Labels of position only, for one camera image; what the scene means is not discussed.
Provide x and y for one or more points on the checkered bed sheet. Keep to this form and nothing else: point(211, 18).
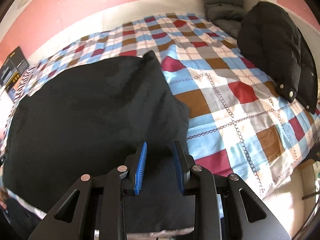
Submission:
point(238, 123)

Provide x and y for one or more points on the black puffer jacket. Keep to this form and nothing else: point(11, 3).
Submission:
point(274, 44)

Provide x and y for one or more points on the black printed cardboard box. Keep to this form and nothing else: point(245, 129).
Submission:
point(13, 69)

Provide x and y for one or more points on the large black jacket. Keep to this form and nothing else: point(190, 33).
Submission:
point(87, 120)

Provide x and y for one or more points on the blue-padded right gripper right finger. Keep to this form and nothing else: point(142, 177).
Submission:
point(183, 166)

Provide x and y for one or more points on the grey quilted puffer garment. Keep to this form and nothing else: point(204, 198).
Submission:
point(226, 14)

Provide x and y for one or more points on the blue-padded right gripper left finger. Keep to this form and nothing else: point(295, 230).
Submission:
point(136, 165)

